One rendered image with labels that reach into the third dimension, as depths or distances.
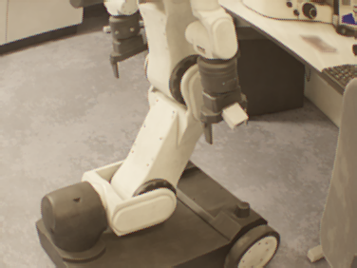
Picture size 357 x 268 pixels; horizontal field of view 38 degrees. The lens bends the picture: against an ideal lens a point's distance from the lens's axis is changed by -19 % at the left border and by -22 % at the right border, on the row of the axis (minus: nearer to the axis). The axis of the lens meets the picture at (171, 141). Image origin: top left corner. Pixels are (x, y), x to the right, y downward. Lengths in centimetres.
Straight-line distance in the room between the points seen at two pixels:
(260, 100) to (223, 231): 109
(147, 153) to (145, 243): 26
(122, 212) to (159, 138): 22
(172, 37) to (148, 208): 46
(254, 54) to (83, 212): 130
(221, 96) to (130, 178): 40
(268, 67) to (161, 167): 114
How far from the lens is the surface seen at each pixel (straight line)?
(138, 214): 162
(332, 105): 281
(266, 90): 271
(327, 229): 99
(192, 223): 179
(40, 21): 369
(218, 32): 128
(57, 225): 156
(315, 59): 148
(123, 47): 173
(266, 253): 181
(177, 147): 164
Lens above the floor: 126
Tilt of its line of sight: 30 degrees down
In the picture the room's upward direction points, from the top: 1 degrees clockwise
